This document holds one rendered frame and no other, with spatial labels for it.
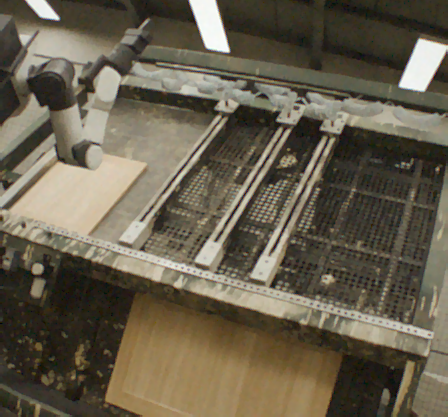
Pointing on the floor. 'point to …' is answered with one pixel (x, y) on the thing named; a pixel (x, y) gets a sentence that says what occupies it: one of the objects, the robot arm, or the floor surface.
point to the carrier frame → (83, 385)
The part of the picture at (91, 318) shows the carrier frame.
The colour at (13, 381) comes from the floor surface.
